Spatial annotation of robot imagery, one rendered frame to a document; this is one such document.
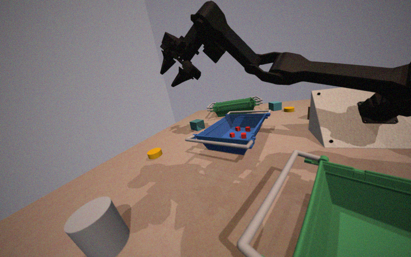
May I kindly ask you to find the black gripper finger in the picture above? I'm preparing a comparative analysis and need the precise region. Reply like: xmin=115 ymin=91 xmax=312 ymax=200
xmin=160 ymin=51 xmax=176 ymax=74
xmin=171 ymin=67 xmax=194 ymax=87

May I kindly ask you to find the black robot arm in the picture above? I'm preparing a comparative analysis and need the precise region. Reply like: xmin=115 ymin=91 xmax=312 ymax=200
xmin=162 ymin=1 xmax=411 ymax=124

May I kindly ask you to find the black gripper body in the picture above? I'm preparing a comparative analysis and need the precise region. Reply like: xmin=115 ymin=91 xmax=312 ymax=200
xmin=160 ymin=35 xmax=201 ymax=80

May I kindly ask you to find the blue plastic tray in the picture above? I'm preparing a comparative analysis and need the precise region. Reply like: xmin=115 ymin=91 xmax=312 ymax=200
xmin=192 ymin=113 xmax=270 ymax=155

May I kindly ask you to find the teal block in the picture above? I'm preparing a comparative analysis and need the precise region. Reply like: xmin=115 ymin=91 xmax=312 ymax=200
xmin=268 ymin=101 xmax=282 ymax=111
xmin=190 ymin=119 xmax=205 ymax=131

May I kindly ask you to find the grey cylinder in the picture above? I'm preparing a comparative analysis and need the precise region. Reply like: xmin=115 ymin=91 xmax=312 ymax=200
xmin=64 ymin=196 xmax=130 ymax=257

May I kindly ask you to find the yellow short cylinder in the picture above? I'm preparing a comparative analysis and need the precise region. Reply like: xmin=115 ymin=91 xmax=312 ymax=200
xmin=284 ymin=106 xmax=294 ymax=112
xmin=147 ymin=148 xmax=163 ymax=159

